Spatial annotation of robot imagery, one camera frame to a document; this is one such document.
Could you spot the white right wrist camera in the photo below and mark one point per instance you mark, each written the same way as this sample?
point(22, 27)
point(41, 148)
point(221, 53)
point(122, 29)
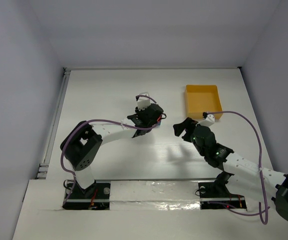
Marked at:
point(208, 119)

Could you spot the white foam base board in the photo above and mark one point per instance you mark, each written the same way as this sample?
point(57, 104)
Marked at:
point(42, 218)

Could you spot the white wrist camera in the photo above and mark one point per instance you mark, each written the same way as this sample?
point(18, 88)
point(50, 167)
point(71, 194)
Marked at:
point(143, 101)
point(208, 119)

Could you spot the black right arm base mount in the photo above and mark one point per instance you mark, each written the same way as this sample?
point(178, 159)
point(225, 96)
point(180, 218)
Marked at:
point(216, 190)

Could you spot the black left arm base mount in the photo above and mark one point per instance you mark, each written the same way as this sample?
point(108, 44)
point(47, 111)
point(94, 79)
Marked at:
point(97, 196)

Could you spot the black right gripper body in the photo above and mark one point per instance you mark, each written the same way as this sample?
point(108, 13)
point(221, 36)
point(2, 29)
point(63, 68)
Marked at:
point(188, 126)

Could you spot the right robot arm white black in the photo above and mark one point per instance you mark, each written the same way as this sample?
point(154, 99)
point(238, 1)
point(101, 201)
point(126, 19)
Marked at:
point(239, 176)

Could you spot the yellow plastic tray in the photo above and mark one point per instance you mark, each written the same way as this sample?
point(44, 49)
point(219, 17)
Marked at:
point(200, 99)

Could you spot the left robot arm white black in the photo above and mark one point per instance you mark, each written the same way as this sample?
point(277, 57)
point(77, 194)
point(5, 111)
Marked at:
point(80, 147)

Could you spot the aluminium rail left edge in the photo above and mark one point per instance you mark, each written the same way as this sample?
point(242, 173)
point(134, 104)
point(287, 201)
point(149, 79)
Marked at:
point(50, 140)

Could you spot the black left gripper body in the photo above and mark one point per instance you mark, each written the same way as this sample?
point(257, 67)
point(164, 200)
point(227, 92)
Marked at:
point(155, 121)

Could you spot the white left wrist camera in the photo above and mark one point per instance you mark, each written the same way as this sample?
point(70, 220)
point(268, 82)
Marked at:
point(143, 101)

